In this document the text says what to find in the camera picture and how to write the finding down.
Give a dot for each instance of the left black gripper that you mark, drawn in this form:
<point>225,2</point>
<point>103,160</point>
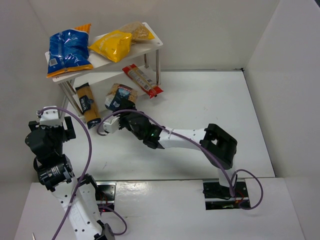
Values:
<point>69,127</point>

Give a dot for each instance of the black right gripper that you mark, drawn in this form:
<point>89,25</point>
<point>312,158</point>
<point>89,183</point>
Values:
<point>124,115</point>

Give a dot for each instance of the tricolour fusilli pasta bag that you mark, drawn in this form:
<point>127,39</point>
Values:
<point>117,93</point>

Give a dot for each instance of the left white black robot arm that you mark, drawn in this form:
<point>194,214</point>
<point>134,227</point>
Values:
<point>77,196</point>

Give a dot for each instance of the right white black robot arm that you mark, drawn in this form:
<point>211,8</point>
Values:
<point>218,146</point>

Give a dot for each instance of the white two-tier metal shelf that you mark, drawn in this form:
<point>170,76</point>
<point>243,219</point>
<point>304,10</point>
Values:
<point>105,73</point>

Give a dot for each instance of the yellow pasta bag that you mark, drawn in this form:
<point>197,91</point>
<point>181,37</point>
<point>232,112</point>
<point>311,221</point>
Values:
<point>114,46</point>

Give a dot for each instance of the blue orange pasta bag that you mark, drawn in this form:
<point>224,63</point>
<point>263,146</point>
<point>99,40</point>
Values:
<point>68,51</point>

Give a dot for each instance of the clear beige pasta bag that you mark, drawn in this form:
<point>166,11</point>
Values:
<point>140,33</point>

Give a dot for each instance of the red spaghetti pack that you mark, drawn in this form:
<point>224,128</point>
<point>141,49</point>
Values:
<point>142,80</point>

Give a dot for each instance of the la sicilia spaghetti pack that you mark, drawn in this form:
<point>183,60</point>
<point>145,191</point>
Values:
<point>88,105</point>

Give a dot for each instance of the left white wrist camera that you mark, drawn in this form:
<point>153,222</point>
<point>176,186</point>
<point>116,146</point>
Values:
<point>51,118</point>

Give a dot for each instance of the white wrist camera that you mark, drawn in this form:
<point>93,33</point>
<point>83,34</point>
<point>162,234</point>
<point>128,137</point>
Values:
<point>51,118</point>
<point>111,125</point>

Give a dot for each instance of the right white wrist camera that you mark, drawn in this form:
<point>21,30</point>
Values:
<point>111,125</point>

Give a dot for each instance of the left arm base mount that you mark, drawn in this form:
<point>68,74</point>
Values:
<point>105,195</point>

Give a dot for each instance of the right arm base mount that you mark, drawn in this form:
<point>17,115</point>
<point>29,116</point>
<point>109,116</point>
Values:
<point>217,197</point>

